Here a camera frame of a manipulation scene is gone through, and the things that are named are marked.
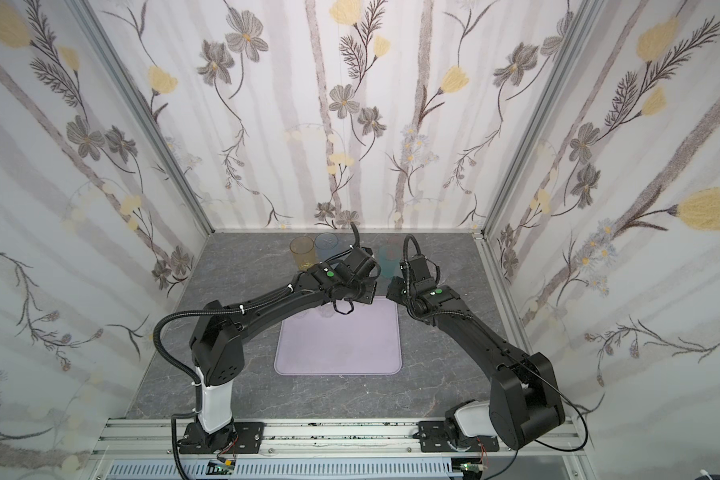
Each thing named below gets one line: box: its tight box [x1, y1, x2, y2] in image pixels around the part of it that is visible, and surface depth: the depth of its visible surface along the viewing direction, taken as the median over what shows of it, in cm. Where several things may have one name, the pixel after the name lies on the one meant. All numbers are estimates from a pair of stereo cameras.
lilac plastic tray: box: [274, 297, 403, 376], surface depth 89 cm
